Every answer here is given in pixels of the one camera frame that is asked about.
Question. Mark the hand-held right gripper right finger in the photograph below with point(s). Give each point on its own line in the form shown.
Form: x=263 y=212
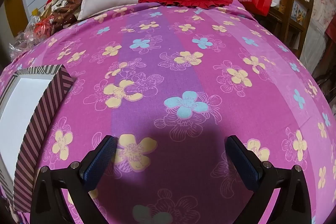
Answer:
x=242 y=163

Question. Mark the red white plush toy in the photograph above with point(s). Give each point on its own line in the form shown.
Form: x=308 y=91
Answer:
x=49 y=2

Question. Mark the striped jewelry box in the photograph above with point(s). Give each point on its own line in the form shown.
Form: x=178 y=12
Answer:
x=34 y=140

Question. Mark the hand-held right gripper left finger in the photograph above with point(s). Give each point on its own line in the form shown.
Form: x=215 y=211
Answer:
x=101 y=161

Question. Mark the pink floral bed sheet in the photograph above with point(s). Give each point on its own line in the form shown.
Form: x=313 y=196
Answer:
x=183 y=77

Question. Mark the wooden chair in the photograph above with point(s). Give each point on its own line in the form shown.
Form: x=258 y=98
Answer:
x=288 y=14

